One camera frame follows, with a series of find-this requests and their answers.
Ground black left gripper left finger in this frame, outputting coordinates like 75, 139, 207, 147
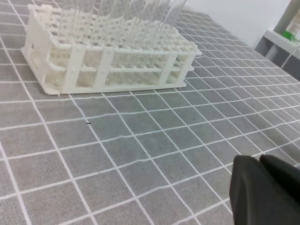
229, 156, 300, 225

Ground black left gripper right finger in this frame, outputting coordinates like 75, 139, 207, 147
259, 155, 300, 204

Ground grey grid tablecloth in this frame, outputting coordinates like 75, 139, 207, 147
0, 0, 300, 225

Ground glass tube in rack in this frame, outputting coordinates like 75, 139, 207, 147
58, 0, 95, 44
125, 0, 147, 29
161, 0, 187, 30
146, 0, 170, 24

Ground white plastic test tube rack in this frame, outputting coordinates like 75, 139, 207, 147
22, 0, 202, 95

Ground white shelf unit background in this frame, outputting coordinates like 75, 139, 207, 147
255, 0, 300, 76

